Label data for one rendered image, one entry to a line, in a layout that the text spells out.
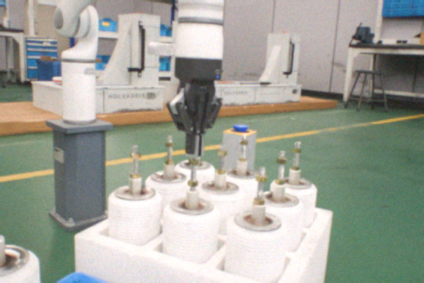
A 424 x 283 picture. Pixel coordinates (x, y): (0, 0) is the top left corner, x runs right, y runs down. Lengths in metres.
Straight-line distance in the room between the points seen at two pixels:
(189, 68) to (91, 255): 0.37
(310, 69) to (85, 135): 5.58
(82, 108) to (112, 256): 0.55
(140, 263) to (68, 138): 0.56
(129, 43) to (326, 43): 3.86
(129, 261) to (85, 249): 0.10
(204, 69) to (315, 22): 5.96
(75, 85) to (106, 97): 1.74
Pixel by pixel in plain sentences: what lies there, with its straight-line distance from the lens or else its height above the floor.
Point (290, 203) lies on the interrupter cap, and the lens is 0.74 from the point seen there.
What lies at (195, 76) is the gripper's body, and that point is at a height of 0.47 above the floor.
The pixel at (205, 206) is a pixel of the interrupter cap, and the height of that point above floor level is 0.25.
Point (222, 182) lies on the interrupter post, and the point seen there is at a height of 0.27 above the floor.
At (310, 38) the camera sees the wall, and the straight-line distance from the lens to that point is 6.56.
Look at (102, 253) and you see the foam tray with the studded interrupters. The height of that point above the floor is 0.16.
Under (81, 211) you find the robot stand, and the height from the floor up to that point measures 0.05.
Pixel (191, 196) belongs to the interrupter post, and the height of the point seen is 0.27.
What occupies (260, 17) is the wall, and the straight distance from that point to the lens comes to 7.22.
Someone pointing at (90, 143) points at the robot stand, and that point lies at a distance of 1.17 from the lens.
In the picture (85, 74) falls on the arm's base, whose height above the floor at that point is 0.44.
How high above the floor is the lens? 0.50
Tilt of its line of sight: 12 degrees down
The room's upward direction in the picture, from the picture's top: 3 degrees clockwise
